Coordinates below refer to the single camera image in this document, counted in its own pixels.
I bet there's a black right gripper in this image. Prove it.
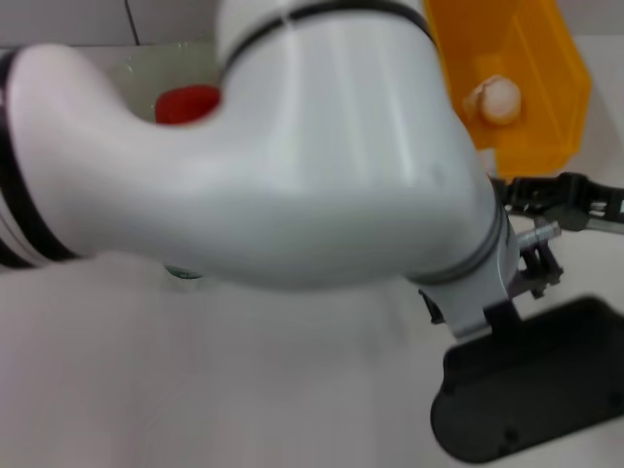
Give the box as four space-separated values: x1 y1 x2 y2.
491 171 624 299

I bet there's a white paper ball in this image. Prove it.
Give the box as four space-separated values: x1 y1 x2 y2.
462 75 522 127

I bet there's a clear water bottle green label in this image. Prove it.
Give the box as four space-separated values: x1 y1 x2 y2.
163 262 205 293

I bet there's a red-orange fruit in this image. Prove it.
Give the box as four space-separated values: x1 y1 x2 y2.
154 84 222 127

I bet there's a pale green glass fruit plate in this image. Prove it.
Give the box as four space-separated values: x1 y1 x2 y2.
104 41 225 127

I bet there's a yellow plastic bin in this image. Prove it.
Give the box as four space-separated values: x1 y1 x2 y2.
421 0 594 179

